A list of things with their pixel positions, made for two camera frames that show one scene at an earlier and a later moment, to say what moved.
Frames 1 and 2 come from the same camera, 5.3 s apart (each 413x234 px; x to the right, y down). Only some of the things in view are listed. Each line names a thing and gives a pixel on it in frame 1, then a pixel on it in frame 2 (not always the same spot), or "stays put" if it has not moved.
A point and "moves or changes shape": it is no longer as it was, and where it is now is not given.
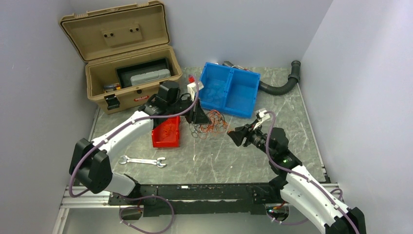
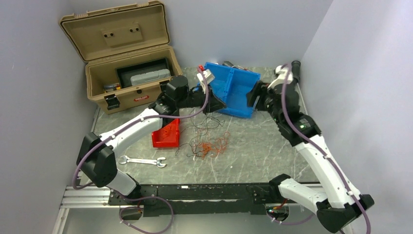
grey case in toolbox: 150,77 stays put
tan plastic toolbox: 126,52 stays put
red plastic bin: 167,133 stays put
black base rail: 184,200 stays put
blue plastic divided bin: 231,90 stays put
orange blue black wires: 217,124 moves or changes shape
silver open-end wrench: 126,160 stays put
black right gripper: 238,135 to 260,89
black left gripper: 197,116 to 213,103
